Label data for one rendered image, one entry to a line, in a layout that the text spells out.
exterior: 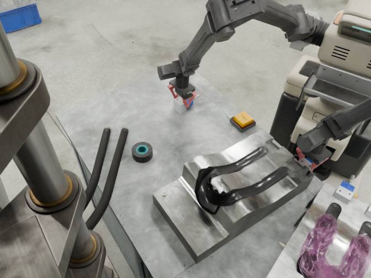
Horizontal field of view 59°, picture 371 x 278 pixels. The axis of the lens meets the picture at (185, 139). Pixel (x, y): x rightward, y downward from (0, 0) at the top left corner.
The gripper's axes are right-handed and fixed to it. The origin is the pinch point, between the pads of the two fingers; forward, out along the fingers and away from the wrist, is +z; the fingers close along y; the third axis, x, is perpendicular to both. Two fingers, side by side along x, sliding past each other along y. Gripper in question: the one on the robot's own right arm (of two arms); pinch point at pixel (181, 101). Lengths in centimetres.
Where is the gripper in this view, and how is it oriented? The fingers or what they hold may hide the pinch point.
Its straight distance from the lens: 143.9
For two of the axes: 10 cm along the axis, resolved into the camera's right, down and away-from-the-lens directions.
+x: 7.7, -4.5, 4.5
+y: 6.4, 5.9, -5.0
